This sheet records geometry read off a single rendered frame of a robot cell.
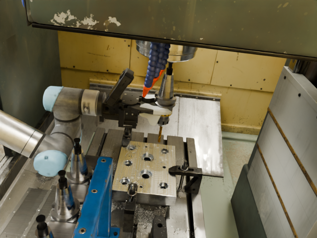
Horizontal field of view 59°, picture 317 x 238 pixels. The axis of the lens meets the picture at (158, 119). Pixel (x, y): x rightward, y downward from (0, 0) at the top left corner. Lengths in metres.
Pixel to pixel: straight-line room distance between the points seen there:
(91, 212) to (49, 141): 0.24
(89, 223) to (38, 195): 0.82
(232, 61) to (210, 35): 1.47
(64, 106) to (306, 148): 0.69
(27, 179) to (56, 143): 0.80
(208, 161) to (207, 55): 0.65
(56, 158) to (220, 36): 0.52
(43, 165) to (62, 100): 0.18
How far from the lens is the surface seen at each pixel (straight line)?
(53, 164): 0.77
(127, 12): 0.40
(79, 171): 0.72
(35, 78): 1.63
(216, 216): 1.51
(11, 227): 1.32
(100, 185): 0.71
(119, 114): 0.81
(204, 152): 1.75
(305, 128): 0.91
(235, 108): 2.05
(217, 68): 1.88
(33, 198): 1.43
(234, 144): 2.07
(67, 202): 0.65
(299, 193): 0.93
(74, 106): 0.83
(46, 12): 0.43
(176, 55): 0.68
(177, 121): 1.82
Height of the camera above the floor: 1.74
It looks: 32 degrees down
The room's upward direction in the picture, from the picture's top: 8 degrees clockwise
